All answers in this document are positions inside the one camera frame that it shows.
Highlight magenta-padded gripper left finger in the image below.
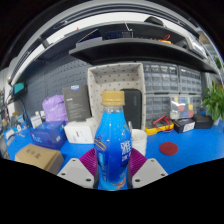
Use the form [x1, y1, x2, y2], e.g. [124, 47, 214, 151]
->
[57, 147, 100, 190]

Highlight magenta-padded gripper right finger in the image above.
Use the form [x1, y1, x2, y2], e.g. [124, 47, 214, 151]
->
[127, 147, 169, 190]

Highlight blue drink bottle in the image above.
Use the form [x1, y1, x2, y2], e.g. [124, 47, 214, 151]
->
[93, 90, 133, 192]

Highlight flat round red coaster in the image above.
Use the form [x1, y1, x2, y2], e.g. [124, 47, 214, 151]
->
[158, 141, 179, 156]

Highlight white faceted cup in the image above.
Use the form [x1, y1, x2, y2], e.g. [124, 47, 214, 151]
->
[130, 128, 148, 157]

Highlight white carton box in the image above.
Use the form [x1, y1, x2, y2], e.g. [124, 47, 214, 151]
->
[63, 117, 98, 145]

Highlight brown cardboard box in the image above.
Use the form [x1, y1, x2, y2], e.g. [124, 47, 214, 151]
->
[14, 143, 65, 175]

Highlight yellow multimeter with red leads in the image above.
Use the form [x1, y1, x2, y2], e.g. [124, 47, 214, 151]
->
[144, 115, 175, 136]

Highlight blue carton box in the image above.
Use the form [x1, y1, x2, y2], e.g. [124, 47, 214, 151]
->
[29, 120, 68, 151]

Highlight black box with white label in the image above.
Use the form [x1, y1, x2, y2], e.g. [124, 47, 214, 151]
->
[173, 117, 196, 134]

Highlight black zip case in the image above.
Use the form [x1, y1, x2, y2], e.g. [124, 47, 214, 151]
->
[120, 88, 143, 130]

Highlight small white labelled box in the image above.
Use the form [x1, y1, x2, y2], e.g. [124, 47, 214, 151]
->
[29, 113, 44, 130]

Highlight purple plastic bag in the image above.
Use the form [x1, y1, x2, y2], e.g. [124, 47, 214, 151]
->
[41, 94, 69, 124]

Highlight dark grey flat box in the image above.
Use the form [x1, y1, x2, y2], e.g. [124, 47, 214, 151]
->
[61, 84, 93, 123]

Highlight clear organizer box, coloured parts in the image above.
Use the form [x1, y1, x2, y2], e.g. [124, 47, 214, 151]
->
[169, 95, 195, 120]

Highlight black flat case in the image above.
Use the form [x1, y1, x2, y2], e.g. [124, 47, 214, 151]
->
[192, 114, 215, 130]

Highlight grey small-parts drawer cabinet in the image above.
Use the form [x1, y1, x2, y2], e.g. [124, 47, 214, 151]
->
[141, 62, 203, 122]

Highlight green potted plant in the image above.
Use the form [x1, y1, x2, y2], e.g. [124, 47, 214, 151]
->
[200, 80, 224, 126]

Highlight white dotted fabric bin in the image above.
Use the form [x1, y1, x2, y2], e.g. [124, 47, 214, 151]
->
[87, 62, 147, 131]

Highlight teal-screen monitor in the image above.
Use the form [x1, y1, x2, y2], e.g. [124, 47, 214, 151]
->
[11, 82, 27, 96]

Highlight small hanging green plant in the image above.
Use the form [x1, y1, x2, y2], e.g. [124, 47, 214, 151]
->
[214, 57, 224, 72]

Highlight dark wall shelf unit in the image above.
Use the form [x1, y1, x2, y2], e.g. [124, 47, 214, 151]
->
[6, 16, 221, 88]

